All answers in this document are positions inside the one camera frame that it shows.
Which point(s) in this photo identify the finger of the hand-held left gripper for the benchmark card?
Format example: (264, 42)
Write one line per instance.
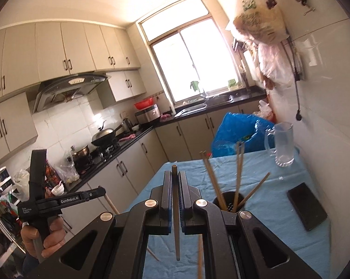
(98, 194)

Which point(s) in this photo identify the wooden chopstick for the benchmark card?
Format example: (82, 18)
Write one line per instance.
(213, 174)
(236, 174)
(240, 168)
(200, 255)
(176, 244)
(209, 174)
(259, 184)

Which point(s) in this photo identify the steel sink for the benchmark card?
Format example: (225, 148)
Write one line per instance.
(189, 109)

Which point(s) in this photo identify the metal kettle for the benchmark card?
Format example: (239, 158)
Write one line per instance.
(126, 125)

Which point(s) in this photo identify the metal cooking pot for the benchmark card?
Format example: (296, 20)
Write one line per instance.
(81, 152)

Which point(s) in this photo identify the silver rice cooker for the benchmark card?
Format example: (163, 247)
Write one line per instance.
(148, 114)

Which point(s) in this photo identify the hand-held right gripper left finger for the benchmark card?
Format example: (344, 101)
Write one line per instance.
(169, 209)

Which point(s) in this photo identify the cream kitchen cabinets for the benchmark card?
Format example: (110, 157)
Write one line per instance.
(47, 52)
(147, 151)

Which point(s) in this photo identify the range hood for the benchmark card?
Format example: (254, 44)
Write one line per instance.
(67, 88)

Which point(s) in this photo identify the dark grey chopstick holder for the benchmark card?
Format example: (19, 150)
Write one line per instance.
(227, 202)

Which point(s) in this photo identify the clear bag of food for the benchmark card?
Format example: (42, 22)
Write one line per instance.
(67, 171)

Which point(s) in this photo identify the blue towel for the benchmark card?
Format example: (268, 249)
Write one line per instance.
(279, 238)

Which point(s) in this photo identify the green box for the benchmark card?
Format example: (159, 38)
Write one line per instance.
(232, 83)

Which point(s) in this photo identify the metal faucet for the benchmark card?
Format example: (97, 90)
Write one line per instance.
(204, 93)

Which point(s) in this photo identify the black smartphone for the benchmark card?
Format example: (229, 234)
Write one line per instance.
(307, 206)

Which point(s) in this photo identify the clear plastic bag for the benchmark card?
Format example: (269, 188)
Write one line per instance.
(272, 64)

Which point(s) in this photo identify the crumpled plastic bag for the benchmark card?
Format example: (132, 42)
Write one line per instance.
(265, 110)

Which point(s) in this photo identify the cream upper kitchen cabinets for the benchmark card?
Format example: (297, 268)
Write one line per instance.
(47, 52)

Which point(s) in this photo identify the blue plastic bag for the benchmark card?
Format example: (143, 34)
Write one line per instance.
(233, 130)

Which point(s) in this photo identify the black wok with lid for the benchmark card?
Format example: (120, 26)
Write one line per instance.
(105, 136)

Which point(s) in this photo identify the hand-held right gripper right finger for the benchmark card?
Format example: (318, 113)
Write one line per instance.
(183, 209)

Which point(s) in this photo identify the metal wall rack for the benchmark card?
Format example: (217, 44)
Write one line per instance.
(238, 46)

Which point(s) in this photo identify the white bowl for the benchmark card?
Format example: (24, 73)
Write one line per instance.
(58, 191)

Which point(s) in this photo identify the clear glass mug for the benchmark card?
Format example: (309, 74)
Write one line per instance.
(283, 145)

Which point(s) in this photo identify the black kitchen countertop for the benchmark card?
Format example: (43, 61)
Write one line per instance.
(244, 97)

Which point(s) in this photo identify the cream lower kitchen cabinets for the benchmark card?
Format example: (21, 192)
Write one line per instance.
(147, 151)

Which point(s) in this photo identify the white printed plastic bag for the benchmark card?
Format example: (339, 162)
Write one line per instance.
(259, 20)

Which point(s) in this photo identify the pink lump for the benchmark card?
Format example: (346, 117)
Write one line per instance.
(165, 117)
(127, 137)

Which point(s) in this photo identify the person's left hand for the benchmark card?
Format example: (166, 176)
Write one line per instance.
(54, 235)

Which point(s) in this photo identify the white storage shelf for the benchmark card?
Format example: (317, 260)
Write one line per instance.
(0, 180)

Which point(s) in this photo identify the gas stove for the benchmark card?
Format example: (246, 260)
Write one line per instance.
(105, 151)

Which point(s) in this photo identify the red plastic basin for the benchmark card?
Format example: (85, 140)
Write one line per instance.
(144, 104)

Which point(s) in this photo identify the kitchen window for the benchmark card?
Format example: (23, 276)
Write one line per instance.
(192, 52)

